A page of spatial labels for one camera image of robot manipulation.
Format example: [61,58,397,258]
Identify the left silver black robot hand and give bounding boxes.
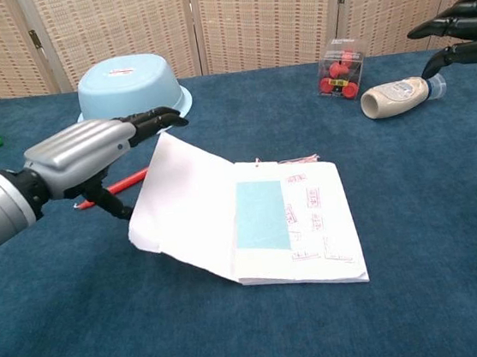
[19,104,200,232]

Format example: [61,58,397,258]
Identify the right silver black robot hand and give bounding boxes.
[402,0,477,80]

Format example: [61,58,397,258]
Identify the light green tagged card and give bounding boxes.
[220,151,334,282]

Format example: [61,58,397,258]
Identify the light blue plastic basin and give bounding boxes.
[70,48,197,140]

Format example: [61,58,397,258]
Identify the beige squeeze bottle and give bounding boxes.
[357,68,450,123]

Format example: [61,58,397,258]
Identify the woven folding screen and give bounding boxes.
[0,0,477,102]

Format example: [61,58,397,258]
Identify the clear box of red parts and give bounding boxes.
[313,34,371,105]

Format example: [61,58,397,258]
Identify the dark blue table cloth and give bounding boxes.
[0,44,477,357]

